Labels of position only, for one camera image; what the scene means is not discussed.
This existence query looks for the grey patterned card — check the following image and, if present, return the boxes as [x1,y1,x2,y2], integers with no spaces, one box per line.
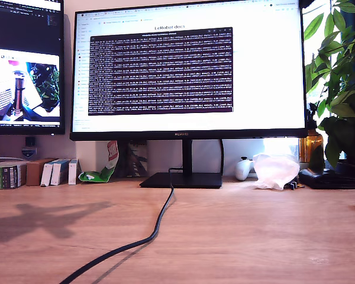
[126,140,148,178]

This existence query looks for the black Huawei monitor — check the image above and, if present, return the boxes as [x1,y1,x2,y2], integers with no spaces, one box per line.
[69,0,309,189]

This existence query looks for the white game controller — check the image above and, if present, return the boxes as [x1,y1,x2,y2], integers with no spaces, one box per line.
[235,156,254,182]

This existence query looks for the green Jenkki gum bag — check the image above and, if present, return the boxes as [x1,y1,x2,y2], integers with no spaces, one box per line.
[78,141,120,183]

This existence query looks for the white plastic bag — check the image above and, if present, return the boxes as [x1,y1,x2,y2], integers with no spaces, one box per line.
[252,153,301,191]

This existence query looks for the blue and white box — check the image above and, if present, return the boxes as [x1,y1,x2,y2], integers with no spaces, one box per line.
[67,159,82,186]
[40,160,59,187]
[50,159,71,186]

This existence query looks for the small black yellow clip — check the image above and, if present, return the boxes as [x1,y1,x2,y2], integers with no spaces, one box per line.
[285,180,305,191]

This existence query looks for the amber glass bottle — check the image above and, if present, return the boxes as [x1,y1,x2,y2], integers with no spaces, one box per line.
[299,102,325,163]

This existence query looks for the brown cardboard box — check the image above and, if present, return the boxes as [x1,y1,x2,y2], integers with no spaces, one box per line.
[25,158,59,186]

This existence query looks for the sanitizer bottle with blue label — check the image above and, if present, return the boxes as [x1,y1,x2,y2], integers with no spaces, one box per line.
[20,136,38,160]

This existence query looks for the black wallet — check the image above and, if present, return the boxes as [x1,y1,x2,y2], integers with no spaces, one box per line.
[298,167,355,190]

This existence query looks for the green leafy plant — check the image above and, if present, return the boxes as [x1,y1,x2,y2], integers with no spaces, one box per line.
[303,0,355,169]

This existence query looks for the green and white box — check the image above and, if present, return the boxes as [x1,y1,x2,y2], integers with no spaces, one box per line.
[0,162,27,190]

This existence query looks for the black plant pot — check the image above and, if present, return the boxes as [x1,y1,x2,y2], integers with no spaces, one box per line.
[334,159,355,187]

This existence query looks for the black ASUS monitor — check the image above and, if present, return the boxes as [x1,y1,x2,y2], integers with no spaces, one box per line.
[0,0,66,135]

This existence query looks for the black monitor power cable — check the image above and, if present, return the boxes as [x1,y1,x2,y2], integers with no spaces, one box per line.
[219,138,225,177]

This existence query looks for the black cable across table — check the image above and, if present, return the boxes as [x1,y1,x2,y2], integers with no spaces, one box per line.
[59,167,183,284]

